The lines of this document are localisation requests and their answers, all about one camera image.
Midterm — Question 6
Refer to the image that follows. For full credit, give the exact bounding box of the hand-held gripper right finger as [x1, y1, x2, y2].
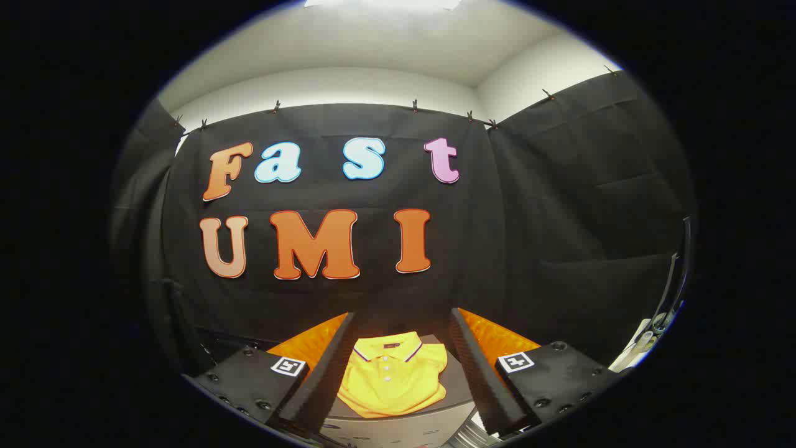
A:
[450, 307, 624, 438]

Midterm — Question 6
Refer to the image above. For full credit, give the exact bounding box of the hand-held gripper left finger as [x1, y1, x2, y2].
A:
[182, 312, 357, 439]

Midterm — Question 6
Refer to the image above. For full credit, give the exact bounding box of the yellow polo shirt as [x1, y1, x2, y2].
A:
[337, 332, 448, 419]

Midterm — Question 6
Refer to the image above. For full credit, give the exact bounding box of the grey side table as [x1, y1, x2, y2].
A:
[320, 334, 498, 448]

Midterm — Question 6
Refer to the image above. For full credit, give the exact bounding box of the black backdrop cloth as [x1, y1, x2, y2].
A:
[111, 70, 696, 380]

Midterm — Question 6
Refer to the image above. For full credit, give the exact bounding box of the white plastic object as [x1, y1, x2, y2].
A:
[608, 317, 661, 374]

